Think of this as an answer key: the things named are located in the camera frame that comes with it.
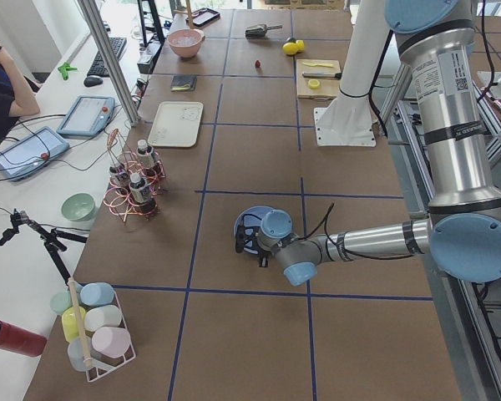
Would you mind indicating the blue teach pendant near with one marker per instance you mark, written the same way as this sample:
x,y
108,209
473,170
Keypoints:
x,y
31,154

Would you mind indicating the grey folded cloth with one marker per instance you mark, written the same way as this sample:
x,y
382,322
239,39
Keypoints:
x,y
183,83

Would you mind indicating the wooden cutting board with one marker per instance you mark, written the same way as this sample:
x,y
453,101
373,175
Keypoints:
x,y
329,87

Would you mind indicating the steel rod black tip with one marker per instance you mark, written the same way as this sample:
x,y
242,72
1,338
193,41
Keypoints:
x,y
335,76

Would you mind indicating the water bottle right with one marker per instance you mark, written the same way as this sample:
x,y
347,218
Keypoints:
x,y
119,176

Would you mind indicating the half lemon slice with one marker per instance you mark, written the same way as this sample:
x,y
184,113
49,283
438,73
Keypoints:
x,y
313,84

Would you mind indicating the white plastic cup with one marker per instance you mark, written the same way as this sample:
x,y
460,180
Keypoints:
x,y
105,316

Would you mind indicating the black computer mouse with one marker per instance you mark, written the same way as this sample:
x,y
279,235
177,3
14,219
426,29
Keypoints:
x,y
92,80

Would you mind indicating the water bottle left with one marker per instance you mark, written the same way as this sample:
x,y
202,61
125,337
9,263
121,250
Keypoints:
x,y
146,158

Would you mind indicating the seated person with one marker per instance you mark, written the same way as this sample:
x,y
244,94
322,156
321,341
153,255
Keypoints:
x,y
17,94

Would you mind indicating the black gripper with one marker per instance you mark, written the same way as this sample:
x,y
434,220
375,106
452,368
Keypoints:
x,y
263,253

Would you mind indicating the water bottle front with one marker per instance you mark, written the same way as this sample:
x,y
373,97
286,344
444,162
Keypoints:
x,y
141,194

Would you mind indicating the yellow lemon oval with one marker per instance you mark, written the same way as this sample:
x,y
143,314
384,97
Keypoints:
x,y
300,45

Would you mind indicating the water bottle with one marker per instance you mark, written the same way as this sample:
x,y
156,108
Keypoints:
x,y
119,176
146,158
141,194

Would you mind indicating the blue teach pendant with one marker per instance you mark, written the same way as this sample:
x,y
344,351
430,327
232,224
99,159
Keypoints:
x,y
31,154
87,116

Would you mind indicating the cream bear tray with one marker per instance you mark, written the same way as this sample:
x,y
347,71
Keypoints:
x,y
176,124

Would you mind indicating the pink ice bowl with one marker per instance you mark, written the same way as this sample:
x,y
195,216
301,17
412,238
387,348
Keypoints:
x,y
186,43

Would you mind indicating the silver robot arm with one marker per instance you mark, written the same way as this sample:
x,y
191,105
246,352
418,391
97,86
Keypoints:
x,y
463,229

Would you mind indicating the blue teach pendant far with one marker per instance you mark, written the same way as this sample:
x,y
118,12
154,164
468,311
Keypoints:
x,y
87,116

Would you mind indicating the copper wire bottle rack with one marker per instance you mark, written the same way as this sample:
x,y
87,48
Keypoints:
x,y
120,205

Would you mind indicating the red cylinder can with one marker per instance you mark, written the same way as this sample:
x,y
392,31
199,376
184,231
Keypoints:
x,y
19,340

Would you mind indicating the yellow plastic cup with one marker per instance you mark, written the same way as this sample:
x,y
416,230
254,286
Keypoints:
x,y
69,325

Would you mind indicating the yellow plastic knife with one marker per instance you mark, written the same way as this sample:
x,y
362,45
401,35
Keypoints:
x,y
314,64

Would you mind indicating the aluminium frame post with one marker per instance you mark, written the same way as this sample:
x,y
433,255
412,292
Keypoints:
x,y
92,17

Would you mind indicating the yellow lemon round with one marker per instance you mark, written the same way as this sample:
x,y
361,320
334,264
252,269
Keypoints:
x,y
290,48

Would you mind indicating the green bowl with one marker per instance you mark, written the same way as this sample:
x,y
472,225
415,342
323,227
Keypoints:
x,y
79,207

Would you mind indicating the white wire cup rack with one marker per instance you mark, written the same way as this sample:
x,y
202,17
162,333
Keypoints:
x,y
81,355

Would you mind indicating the green clamp tool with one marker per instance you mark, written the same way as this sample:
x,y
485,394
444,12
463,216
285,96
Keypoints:
x,y
64,69

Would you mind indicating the metal ice scoop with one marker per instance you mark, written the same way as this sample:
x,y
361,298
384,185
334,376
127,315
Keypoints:
x,y
260,30

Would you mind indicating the blue plastic cup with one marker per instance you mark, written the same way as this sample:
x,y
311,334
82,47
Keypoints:
x,y
97,294

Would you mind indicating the pink plastic cup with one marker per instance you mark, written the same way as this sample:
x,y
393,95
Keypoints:
x,y
113,342

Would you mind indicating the blue ceramic plate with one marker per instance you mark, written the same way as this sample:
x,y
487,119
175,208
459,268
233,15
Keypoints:
x,y
252,216

